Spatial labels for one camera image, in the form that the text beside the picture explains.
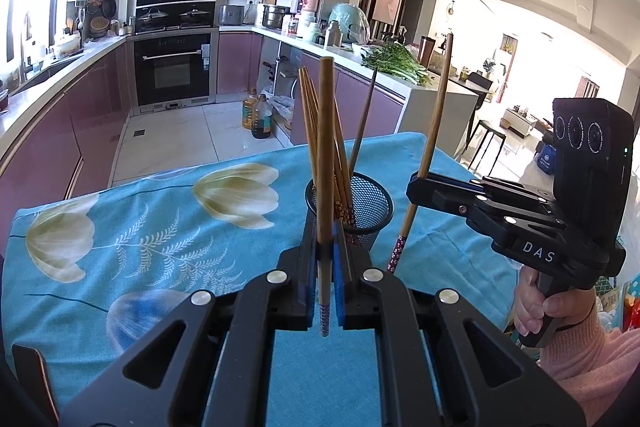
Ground bunch of bamboo chopsticks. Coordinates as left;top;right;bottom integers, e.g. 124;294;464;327
298;66;357;228

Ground yellow cooking oil bottle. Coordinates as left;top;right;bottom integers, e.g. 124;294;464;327
242;89;261;130

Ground pot with glass lid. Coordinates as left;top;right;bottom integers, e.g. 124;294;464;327
137;8;168;30
179;8;211;28

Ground white low cabinet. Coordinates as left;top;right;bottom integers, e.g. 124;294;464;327
505;106;538;138

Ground person's right hand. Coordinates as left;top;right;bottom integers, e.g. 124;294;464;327
513;266;597;333

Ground white bowl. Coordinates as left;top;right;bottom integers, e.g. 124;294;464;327
52;36;82;59

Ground mint green air fryer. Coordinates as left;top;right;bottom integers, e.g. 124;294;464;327
327;3;368;44

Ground pink wall picture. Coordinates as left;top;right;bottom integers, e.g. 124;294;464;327
372;0;405;25

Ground black mesh pen holder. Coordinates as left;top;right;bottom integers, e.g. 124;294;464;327
305;172;395;250

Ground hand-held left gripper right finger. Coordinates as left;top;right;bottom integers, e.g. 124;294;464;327
330;219;587;427

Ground single patterned bamboo chopstick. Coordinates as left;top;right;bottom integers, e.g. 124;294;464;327
317;57;335;338
387;33;454;273

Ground purple kitchen base cabinet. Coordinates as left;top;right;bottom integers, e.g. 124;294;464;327
0;38;136;253
216;26;481;158

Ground stainless steel stockpot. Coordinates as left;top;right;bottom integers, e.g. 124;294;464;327
262;5;290;29

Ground brown tumbler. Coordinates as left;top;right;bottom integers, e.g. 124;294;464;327
419;36;437;68

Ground dark dining table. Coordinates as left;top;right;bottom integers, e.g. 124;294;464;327
447;72;493;98

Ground brown wooden chair back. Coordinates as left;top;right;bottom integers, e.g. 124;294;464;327
12;344;57;426

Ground teal dotted box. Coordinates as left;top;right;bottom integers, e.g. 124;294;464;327
620;274;640;333

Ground blue bag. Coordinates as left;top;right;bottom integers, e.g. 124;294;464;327
537;142;558;175

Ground dark cooking oil bottle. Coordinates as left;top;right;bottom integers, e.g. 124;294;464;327
251;94;273;139

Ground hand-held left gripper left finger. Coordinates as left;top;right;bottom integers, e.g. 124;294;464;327
57;212;321;427

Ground black integrated stove oven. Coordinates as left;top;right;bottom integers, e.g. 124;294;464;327
131;0;221;114

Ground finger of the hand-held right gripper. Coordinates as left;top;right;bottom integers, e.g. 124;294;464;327
415;172;556;208
406;177;566;241

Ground green leafy vegetables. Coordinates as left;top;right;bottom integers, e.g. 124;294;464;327
361;43;433;86

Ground black bar stool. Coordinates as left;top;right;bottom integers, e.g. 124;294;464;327
465;119;508;172

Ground grey metal countertop appliance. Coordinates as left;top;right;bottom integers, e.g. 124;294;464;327
220;4;246;26

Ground hanging kitchen utensils rack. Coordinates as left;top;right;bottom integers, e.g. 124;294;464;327
80;0;118;38

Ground blue floral tablecloth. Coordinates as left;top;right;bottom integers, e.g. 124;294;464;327
0;132;521;427

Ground dark brown chopstick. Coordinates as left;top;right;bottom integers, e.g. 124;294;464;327
348;66;378;175

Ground person's right forearm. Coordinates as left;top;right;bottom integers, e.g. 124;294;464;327
537;307;640;427

